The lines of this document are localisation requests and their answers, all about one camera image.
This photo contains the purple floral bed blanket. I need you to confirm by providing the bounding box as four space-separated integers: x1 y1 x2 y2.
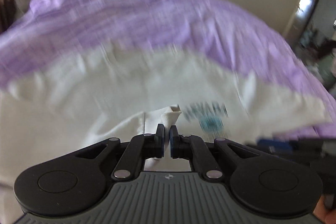
1 0 335 139

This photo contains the white Nevada sweatshirt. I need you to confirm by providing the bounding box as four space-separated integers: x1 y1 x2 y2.
1 46 335 223

